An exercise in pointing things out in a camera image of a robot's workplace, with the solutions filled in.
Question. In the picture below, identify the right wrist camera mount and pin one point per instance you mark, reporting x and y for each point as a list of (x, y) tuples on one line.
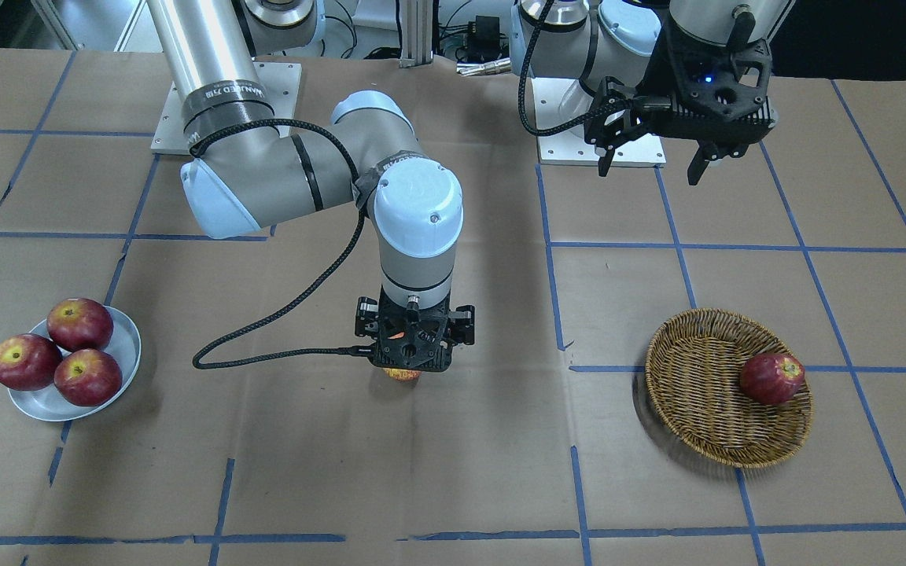
[(421, 345)]

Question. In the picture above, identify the yellow red apple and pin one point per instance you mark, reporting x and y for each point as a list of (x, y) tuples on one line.
[(402, 375)]

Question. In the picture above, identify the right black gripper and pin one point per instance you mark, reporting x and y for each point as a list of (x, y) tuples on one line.
[(364, 319)]

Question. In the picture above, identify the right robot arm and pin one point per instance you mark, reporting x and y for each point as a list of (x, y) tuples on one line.
[(245, 175)]

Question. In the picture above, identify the light blue plate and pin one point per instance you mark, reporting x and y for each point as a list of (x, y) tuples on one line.
[(47, 404)]

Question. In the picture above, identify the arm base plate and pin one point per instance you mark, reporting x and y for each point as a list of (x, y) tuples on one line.
[(571, 141), (282, 81)]

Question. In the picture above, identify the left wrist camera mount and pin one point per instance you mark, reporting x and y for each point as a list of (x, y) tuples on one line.
[(709, 72)]

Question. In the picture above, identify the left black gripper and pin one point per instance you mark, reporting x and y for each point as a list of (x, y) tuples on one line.
[(670, 76)]

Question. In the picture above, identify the red apple plate near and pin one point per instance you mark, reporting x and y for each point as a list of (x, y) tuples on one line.
[(88, 378)]

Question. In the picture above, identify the red apple plate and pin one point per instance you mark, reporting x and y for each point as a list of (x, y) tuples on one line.
[(28, 362), (79, 323), (88, 378)]

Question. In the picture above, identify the dark red apple in basket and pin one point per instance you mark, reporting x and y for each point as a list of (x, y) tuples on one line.
[(771, 378)]

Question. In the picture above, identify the aluminium frame post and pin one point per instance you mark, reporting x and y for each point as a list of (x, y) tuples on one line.
[(416, 26)]

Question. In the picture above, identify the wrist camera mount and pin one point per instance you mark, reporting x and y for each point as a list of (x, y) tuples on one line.
[(421, 345), (709, 72)]

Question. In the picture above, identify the woven wicker basket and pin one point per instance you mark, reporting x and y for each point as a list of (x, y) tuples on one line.
[(692, 370)]

